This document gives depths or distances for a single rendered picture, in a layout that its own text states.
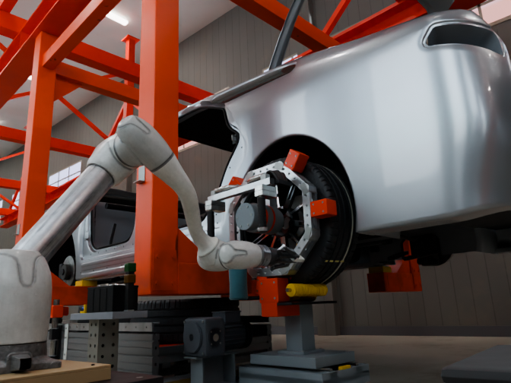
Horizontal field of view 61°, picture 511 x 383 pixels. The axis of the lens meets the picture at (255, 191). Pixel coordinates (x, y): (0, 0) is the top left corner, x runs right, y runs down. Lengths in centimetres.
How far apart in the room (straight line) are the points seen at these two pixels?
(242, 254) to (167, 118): 108
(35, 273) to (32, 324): 11
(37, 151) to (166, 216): 213
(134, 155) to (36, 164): 273
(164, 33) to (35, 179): 197
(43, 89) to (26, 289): 341
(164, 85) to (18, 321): 167
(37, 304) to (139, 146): 58
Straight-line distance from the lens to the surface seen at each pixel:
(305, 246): 194
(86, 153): 846
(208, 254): 171
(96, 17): 375
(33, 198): 408
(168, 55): 262
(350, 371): 212
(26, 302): 113
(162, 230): 224
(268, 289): 206
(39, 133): 425
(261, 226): 182
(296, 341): 218
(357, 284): 650
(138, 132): 144
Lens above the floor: 45
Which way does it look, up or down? 15 degrees up
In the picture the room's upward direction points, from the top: 2 degrees counter-clockwise
